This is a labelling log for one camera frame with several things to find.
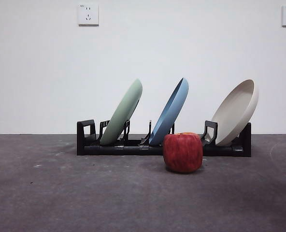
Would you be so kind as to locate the blue round plate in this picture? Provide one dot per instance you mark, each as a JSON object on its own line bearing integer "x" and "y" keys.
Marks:
{"x": 172, "y": 108}

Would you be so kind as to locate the beige round plate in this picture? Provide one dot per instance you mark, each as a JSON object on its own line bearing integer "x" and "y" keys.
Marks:
{"x": 232, "y": 113}

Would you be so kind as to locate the green round plate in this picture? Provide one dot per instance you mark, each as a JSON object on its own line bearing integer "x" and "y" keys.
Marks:
{"x": 123, "y": 108}

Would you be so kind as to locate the black plate rack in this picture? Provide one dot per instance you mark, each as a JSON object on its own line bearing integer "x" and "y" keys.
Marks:
{"x": 109, "y": 151}

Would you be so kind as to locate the red apple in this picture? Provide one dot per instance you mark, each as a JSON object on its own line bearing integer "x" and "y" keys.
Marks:
{"x": 182, "y": 152}

